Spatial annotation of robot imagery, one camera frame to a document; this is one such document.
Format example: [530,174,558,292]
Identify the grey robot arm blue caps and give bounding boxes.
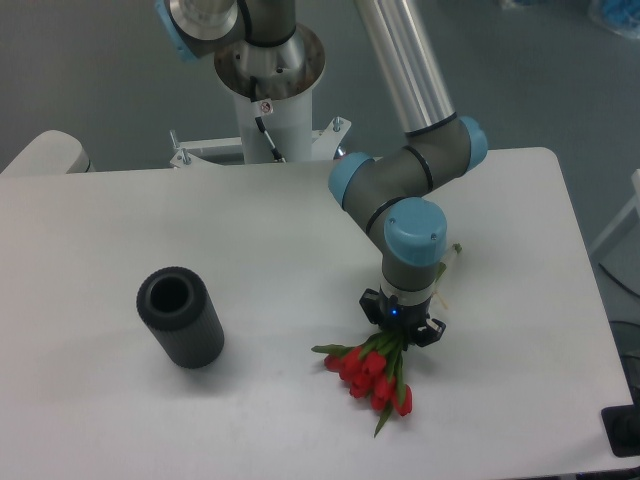
[155,1,488,347]

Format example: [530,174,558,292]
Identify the black device at table edge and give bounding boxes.
[601,405,639,458]

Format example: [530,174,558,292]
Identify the black cable on pedestal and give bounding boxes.
[248,75,287,164]

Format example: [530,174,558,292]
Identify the black ribbed cylindrical vase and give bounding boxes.
[136,266,225,369]

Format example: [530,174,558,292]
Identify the white chair backrest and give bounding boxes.
[1,130,96,178]

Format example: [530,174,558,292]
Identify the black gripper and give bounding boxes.
[359,288,446,348]

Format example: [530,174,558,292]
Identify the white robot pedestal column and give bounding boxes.
[214,24,326,142]

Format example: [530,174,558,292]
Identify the red tulip bouquet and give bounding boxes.
[310,243,463,439]

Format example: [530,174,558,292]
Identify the white metal base bracket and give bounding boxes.
[169,116,352,169]

